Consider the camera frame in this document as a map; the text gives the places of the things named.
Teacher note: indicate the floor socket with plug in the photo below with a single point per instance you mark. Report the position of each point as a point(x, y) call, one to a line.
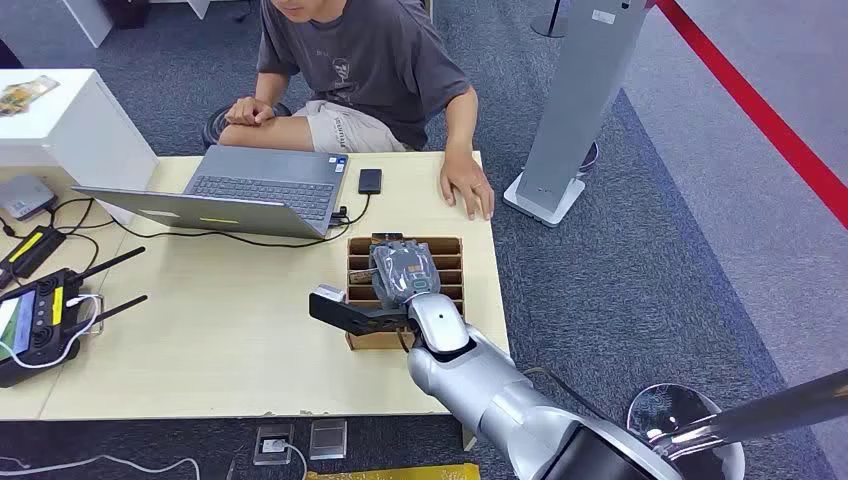
point(273, 444)

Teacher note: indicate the person's right hand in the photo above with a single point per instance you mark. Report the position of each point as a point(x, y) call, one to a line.
point(248, 111)

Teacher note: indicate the person's right forearm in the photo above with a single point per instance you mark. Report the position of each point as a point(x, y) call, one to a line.
point(270, 89)

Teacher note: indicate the brown card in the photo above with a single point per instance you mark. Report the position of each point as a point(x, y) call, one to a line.
point(358, 276)

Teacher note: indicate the grey open laptop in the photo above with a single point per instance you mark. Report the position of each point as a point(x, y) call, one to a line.
point(265, 189)

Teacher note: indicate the black round stool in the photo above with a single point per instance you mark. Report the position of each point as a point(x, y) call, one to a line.
point(215, 122)

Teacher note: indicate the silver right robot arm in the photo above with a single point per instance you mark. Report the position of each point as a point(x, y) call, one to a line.
point(484, 391)

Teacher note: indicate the white cabinet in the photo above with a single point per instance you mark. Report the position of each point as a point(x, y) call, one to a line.
point(73, 132)

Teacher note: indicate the yellow strip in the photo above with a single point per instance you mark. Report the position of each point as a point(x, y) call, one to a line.
point(397, 473)

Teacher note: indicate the person's left forearm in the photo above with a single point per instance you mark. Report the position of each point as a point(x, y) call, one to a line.
point(462, 122)

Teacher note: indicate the black box with yellow label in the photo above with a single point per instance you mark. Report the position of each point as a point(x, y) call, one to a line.
point(30, 250)

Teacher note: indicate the small grey box device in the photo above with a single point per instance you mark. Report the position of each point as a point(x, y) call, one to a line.
point(23, 195)

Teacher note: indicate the red barrier tape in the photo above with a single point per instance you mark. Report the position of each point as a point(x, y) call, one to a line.
point(762, 116)

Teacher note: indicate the black remote controller with antennas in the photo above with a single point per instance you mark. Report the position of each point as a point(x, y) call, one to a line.
point(40, 324)

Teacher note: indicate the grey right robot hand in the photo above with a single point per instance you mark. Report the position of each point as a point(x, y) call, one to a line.
point(403, 270)

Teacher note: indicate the grey floor socket plate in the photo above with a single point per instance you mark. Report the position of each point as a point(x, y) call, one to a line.
point(328, 438)

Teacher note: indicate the person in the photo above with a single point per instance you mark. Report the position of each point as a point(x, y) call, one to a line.
point(371, 60)

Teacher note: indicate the chrome stanchion pole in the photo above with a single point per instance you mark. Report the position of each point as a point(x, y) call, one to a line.
point(702, 424)

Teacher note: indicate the grey kiosk stand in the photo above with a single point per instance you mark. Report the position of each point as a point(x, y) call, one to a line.
point(576, 99)

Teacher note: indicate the brown slotted card holder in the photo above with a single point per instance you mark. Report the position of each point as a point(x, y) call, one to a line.
point(450, 265)

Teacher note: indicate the person's left hand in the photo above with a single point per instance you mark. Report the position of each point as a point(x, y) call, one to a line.
point(467, 182)

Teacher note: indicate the clear snack packet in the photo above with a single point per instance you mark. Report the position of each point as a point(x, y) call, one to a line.
point(23, 93)

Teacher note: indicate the dark stanchion base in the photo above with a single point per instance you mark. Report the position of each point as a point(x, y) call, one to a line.
point(550, 23)

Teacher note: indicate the white furniture leg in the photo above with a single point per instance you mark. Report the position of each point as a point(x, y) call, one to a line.
point(89, 18)

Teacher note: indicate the small black rectangular device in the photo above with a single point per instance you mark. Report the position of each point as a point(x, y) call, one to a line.
point(370, 181)

